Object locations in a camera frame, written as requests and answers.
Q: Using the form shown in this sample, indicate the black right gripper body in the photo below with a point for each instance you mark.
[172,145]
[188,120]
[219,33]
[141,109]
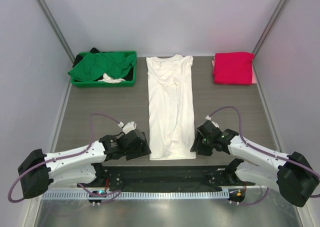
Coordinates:
[208,147]

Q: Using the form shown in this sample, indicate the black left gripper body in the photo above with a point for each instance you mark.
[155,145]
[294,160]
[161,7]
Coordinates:
[128,150]

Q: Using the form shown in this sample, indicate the white t shirt with print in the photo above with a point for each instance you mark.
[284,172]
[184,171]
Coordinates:
[171,108]

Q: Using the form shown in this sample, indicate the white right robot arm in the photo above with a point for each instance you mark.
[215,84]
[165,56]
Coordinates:
[289,174]

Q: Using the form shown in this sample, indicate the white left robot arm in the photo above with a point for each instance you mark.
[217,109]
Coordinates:
[40,171]

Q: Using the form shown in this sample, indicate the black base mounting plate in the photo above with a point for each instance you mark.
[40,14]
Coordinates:
[165,179]

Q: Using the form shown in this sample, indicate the white t shirt in bin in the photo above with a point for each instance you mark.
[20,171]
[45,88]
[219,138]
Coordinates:
[107,79]

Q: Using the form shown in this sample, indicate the red folded t shirt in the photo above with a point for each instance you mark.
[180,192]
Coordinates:
[233,68]

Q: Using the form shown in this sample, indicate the pink folded t shirt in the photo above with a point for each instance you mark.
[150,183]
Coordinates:
[254,79]

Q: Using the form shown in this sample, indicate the green plastic bin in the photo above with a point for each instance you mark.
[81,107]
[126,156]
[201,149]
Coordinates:
[130,79]

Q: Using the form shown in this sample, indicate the green t shirt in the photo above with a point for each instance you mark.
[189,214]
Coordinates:
[92,66]

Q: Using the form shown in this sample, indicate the black t shirt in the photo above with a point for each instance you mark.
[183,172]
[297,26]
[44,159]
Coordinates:
[78,58]

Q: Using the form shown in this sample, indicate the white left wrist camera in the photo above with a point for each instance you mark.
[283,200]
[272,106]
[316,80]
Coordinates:
[126,128]

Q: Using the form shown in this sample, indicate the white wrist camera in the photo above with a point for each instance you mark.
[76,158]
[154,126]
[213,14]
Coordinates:
[210,119]
[126,128]

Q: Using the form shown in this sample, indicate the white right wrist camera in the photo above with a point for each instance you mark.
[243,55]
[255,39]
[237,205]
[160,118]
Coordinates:
[210,119]

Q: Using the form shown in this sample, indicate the white slotted cable duct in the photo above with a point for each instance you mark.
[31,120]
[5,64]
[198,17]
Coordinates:
[82,195]

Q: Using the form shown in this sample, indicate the right aluminium corner post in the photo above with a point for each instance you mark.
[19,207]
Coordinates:
[279,8]

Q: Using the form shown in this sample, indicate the aluminium corner post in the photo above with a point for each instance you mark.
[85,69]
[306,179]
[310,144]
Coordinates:
[279,8]
[54,25]

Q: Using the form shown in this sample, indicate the left aluminium corner post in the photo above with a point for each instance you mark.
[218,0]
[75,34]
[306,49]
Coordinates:
[54,25]

